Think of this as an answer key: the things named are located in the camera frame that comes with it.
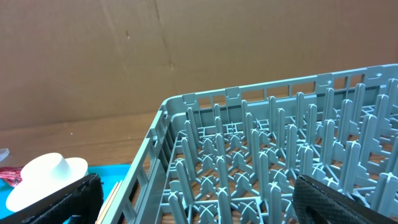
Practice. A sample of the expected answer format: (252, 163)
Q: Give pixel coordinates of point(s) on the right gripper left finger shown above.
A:
(79, 202)

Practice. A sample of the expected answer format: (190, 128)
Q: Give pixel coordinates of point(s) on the red snack wrapper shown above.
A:
(11, 175)

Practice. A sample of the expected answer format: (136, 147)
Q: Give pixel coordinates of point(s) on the white bowl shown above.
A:
(37, 187)

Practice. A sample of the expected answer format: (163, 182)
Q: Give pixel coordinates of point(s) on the left wooden chopstick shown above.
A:
(107, 202)

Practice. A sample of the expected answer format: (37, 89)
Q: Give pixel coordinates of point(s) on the clear plastic bin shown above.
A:
(4, 153)

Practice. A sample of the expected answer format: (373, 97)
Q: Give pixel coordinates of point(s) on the grey dishwasher rack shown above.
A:
(236, 153)

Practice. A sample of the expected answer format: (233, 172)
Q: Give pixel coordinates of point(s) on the white cup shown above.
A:
(48, 165)

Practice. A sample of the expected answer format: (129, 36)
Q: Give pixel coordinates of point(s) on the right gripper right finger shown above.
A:
(315, 202)

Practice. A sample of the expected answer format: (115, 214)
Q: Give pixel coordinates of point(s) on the teal serving tray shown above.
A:
(109, 175)

